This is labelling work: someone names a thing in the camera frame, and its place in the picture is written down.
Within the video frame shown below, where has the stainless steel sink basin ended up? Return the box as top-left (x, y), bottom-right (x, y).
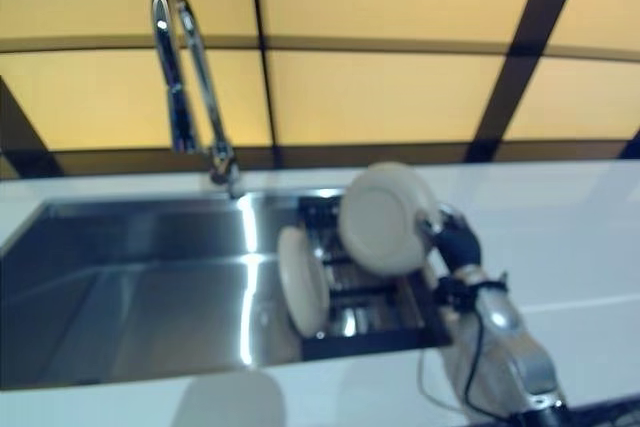
top-left (0, 186), bottom-right (454, 391)

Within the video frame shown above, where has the beige ceramic plate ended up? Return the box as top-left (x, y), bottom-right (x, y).
top-left (339, 161), bottom-right (444, 278)
top-left (277, 225), bottom-right (331, 334)

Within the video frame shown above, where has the chrome gooseneck kitchen faucet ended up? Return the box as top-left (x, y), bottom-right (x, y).
top-left (151, 0), bottom-right (246, 201)

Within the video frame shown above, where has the black dish drying rack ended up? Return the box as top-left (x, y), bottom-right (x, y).
top-left (294, 191), bottom-right (454, 361)

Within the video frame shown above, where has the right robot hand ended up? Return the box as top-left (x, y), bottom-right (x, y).
top-left (417, 204), bottom-right (482, 268)

